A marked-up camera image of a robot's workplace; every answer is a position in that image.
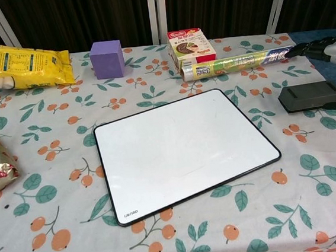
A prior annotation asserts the purple foam cube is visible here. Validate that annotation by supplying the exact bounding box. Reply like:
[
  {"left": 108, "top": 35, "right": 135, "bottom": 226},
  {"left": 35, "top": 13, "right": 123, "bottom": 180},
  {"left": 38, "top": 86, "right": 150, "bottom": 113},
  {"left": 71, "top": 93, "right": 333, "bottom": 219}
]
[{"left": 88, "top": 39, "right": 127, "bottom": 81}]

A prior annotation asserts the yellow snack bag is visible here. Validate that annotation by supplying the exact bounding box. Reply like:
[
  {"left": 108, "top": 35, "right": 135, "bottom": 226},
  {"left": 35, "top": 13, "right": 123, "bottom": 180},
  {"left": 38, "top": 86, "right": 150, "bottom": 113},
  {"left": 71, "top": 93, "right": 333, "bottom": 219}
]
[{"left": 0, "top": 38, "right": 77, "bottom": 92}]

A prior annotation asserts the white board with black frame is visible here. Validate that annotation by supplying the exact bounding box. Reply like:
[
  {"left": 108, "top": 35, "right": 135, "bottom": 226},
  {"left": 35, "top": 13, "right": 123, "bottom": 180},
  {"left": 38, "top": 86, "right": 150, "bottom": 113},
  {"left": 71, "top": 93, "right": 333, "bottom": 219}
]
[{"left": 90, "top": 82, "right": 287, "bottom": 230}]

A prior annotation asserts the floral tablecloth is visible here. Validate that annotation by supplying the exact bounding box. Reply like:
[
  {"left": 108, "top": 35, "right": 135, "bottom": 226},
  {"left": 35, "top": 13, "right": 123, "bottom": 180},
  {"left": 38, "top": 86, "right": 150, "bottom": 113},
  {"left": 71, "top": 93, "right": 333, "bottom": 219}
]
[{"left": 0, "top": 27, "right": 336, "bottom": 252}]

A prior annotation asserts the cling film roll box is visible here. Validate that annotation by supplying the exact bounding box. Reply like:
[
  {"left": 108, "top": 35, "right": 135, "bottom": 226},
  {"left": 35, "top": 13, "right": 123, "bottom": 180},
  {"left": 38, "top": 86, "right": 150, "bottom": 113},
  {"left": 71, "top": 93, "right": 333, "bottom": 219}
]
[{"left": 180, "top": 44, "right": 297, "bottom": 83}]

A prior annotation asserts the blue table mat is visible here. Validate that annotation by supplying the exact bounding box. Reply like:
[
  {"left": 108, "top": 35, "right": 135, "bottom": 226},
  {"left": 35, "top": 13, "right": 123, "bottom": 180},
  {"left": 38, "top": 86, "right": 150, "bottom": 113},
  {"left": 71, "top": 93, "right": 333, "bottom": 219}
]
[{"left": 288, "top": 28, "right": 336, "bottom": 91}]

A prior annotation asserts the grey whiteboard eraser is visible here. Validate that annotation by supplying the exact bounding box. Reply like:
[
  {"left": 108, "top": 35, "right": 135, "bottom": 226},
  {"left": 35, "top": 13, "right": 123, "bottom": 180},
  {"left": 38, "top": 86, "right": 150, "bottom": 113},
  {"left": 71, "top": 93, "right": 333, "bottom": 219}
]
[{"left": 277, "top": 79, "right": 336, "bottom": 113}]

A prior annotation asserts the red and white biscuit box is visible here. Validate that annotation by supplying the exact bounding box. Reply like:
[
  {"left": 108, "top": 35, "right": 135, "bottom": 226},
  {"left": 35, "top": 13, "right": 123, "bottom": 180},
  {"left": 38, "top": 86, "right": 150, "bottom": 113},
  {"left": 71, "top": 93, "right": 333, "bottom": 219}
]
[{"left": 166, "top": 25, "right": 219, "bottom": 73}]

